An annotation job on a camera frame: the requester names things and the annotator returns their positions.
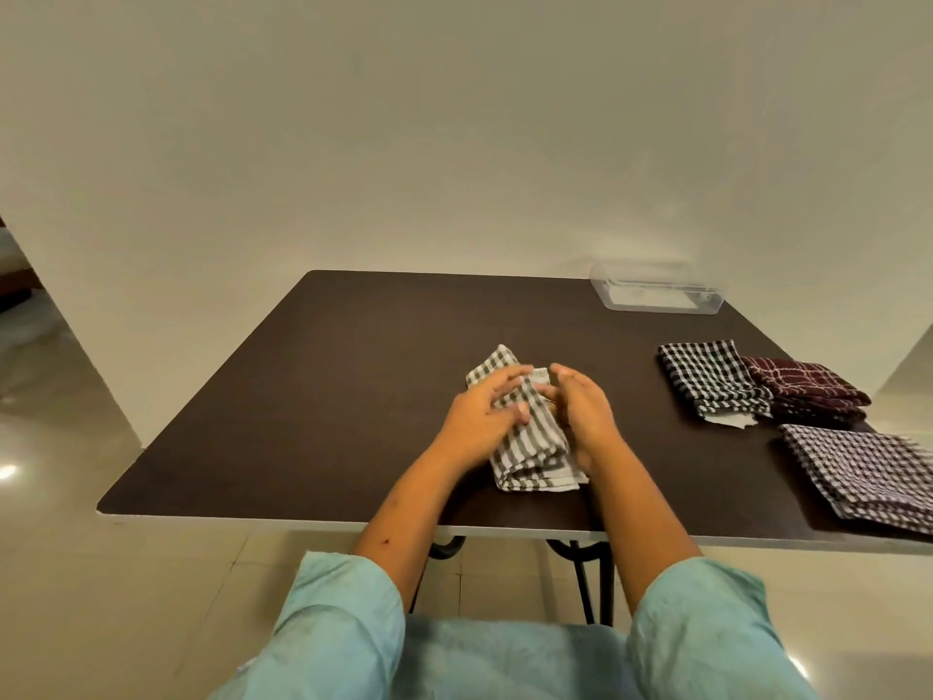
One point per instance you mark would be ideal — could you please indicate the black metal table frame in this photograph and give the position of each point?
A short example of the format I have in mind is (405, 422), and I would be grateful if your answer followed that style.
(590, 575)

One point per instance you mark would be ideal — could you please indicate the maroon checked cloth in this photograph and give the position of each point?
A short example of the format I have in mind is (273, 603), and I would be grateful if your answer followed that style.
(805, 386)

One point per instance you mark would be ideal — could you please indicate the clear plastic container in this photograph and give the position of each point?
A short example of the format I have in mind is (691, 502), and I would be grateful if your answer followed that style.
(656, 287)

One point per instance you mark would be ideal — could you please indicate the person's right hand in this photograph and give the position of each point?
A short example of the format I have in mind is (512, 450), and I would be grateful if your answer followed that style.
(587, 419)

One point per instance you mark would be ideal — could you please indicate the dark wooden furniture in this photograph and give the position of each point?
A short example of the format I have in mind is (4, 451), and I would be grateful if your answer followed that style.
(16, 284)

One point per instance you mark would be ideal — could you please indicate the black white checked cloth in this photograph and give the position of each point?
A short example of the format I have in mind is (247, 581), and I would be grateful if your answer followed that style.
(711, 375)

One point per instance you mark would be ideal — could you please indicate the person's right forearm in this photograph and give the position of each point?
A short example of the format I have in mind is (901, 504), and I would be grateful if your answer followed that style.
(638, 517)

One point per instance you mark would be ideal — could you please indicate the person's right thumb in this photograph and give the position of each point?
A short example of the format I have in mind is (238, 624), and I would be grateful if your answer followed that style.
(547, 392)

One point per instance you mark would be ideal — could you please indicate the purple white checked cloth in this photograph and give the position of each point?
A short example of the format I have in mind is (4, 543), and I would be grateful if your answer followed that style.
(864, 470)

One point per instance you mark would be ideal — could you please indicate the person's left thumb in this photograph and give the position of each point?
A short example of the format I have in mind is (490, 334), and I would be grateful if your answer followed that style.
(514, 415)

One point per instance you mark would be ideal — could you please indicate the person's left hand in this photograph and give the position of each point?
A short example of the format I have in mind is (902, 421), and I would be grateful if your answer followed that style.
(470, 422)

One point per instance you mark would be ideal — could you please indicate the light teal garment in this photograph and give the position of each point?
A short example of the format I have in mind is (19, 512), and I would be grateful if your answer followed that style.
(510, 648)

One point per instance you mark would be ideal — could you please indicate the green white striped cloth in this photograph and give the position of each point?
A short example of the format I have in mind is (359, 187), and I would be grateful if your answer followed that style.
(536, 444)

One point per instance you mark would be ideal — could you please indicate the white paper piece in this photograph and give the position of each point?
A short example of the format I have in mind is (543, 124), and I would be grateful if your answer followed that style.
(732, 420)

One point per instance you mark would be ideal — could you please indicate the person's left forearm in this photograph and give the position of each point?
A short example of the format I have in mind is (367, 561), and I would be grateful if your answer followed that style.
(408, 517)

